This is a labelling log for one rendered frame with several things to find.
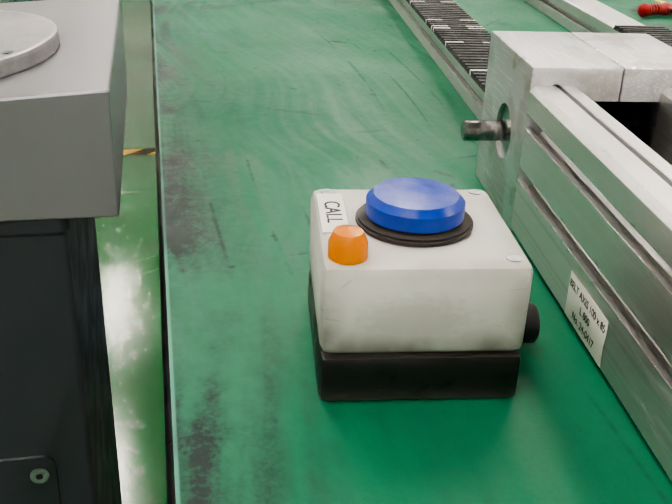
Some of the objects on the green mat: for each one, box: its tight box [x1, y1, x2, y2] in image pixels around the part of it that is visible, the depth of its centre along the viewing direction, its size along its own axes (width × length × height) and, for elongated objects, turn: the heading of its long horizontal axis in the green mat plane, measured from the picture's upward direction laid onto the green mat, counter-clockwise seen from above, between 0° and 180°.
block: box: [461, 31, 672, 231], centre depth 52 cm, size 9×12×10 cm
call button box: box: [308, 189, 540, 401], centre depth 37 cm, size 8×10×6 cm
